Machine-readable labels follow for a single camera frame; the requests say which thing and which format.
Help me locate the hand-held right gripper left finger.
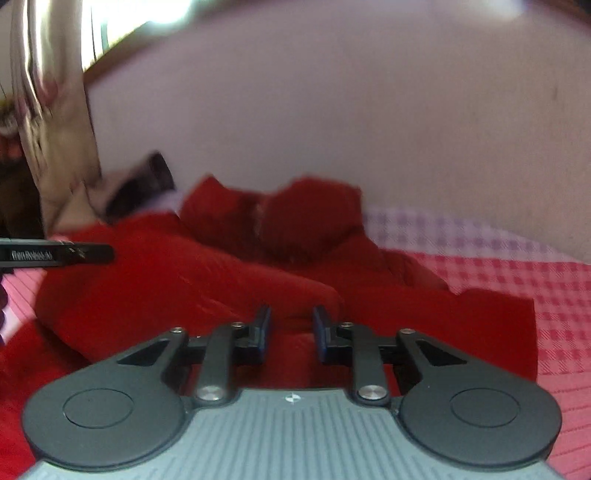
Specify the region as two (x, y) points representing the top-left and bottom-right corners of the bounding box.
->
(115, 304), (273, 407)

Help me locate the brown wooden window frame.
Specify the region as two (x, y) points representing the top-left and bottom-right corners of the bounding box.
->
(82, 21), (155, 86)

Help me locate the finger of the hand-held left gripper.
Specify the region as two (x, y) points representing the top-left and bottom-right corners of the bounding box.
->
(52, 241), (116, 267)

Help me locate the pink checkered bedsheet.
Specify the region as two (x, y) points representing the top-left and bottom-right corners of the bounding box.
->
(0, 207), (591, 480)

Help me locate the dark cloth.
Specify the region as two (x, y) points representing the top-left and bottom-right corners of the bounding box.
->
(102, 151), (177, 219)

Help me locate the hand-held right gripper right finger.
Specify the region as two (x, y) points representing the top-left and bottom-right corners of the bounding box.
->
(313, 304), (467, 407)

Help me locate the beige floral curtain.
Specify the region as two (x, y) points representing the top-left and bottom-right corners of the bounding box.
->
(9, 0), (103, 232)

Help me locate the red padded jacket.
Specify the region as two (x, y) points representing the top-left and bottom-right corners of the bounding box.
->
(0, 175), (539, 444)

